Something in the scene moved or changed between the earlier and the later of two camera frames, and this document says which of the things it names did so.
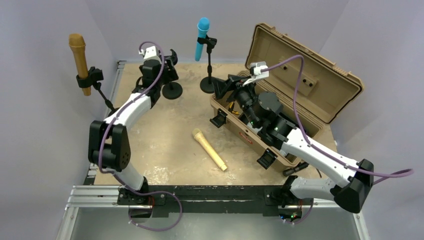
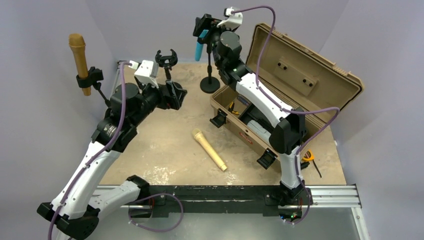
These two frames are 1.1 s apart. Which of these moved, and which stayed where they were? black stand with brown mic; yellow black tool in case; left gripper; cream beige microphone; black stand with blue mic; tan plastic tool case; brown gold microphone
Moved: left gripper
Stayed: tan plastic tool case; black stand with brown mic; yellow black tool in case; cream beige microphone; brown gold microphone; black stand with blue mic
